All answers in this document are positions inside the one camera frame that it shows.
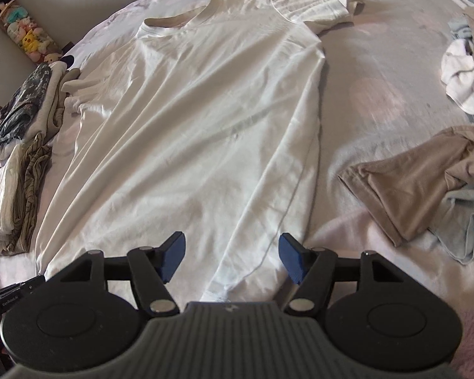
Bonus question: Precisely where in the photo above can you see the olive striped garment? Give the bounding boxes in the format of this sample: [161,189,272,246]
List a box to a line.
[6,132,55,254]

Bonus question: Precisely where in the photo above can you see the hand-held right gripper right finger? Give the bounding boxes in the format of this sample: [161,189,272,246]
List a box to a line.
[278,233,408,318]

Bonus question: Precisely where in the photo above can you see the dark floral garment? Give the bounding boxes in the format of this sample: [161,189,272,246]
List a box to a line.
[0,62,53,151]

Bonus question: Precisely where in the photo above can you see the clear tube of plush toys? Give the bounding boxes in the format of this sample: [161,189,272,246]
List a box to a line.
[0,0,66,64]

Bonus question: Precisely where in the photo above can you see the white t-shirt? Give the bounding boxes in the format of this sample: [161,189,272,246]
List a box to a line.
[33,0,366,303]

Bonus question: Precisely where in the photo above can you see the white ribbed garment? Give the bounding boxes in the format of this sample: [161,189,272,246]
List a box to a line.
[0,144,29,242]

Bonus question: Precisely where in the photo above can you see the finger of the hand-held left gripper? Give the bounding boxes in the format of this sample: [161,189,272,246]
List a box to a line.
[0,275,47,303]

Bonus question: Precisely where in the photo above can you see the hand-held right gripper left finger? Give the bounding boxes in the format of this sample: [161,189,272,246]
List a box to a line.
[61,232,187,318]

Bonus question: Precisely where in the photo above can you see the tan t-shirt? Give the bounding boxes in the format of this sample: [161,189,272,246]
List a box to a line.
[337,124,474,247]

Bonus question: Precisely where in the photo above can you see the light blue garment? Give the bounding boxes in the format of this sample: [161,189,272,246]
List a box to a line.
[447,16,474,43]

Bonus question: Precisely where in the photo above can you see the polka dot bed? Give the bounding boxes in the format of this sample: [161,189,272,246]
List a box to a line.
[0,0,474,379]

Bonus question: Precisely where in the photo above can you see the light blue tank top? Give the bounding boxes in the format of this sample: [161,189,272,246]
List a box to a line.
[428,187,474,266]

